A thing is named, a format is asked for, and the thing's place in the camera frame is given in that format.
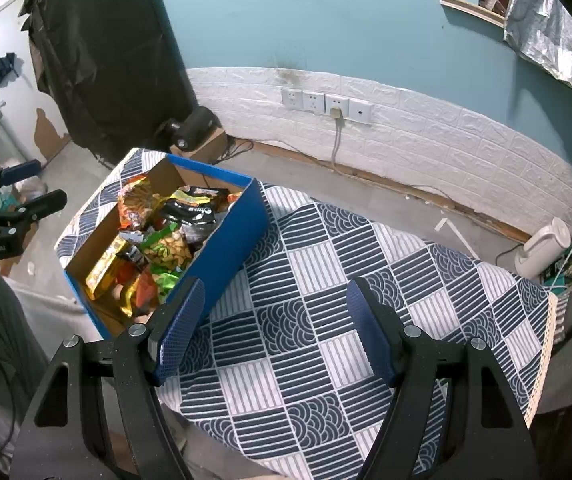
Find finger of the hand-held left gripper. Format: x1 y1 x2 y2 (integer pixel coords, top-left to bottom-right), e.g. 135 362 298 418
0 189 68 236
0 159 43 206

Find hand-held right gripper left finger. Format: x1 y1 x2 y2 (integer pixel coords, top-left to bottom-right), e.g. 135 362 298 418
8 277 207 480

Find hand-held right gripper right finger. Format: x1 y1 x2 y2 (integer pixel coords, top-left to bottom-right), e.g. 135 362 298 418
346 276 534 480

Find green bean snack packet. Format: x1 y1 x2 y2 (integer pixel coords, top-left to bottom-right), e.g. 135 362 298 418
138 225 195 269

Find small orange snack packet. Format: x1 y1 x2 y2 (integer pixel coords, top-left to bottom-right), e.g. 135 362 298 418
117 175 155 231

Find yellow snack bar packet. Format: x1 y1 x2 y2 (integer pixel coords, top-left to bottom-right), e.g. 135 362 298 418
84 240 132 302

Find black snack packet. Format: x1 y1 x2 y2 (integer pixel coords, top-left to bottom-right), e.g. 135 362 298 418
186 222 219 253

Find blue cardboard box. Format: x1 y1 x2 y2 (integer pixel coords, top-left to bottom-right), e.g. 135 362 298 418
55 154 271 342

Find black packet with yellow label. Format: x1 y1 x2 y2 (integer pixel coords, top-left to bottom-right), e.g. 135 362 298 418
158 186 231 228

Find white door with peeling paint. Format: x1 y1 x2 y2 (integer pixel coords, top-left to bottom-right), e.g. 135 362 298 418
0 25 72 171

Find blue white patterned tablecloth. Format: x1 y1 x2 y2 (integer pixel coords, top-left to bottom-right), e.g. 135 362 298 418
55 147 559 478

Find person's grey garment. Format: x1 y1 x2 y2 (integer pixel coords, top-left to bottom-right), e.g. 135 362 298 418
0 260 52 461

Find black folded umbrella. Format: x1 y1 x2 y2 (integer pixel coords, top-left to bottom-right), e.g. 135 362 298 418
0 52 21 88

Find white strip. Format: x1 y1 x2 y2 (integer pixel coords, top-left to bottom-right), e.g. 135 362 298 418
435 218 479 258

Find black plastic sheet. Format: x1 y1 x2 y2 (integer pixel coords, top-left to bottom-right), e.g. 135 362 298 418
20 0 198 163

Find black round device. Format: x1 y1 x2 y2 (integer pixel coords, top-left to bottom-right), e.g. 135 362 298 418
158 106 217 150

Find small brown cardboard box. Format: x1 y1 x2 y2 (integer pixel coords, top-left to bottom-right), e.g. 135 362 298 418
168 127 229 165

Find white electric kettle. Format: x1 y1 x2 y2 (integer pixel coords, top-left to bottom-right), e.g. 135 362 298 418
514 217 570 278

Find wooden window sill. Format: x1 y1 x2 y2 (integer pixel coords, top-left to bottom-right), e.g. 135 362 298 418
438 0 507 28

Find black floor cable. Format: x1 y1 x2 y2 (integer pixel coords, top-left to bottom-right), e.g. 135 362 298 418
216 140 254 161

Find grey plug with cable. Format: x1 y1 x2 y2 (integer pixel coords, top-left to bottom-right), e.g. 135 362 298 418
328 107 347 168

